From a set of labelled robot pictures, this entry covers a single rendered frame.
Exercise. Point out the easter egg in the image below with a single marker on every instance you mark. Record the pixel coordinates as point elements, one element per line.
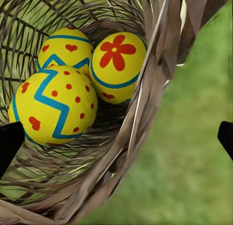
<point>115,66</point>
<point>56,105</point>
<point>66,46</point>

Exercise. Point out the wicker basket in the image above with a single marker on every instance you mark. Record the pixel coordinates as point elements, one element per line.
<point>170,29</point>

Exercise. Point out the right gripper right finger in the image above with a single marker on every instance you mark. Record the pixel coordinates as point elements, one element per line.
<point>225,136</point>

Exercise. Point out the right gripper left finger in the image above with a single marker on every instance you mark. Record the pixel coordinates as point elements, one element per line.
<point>12,136</point>

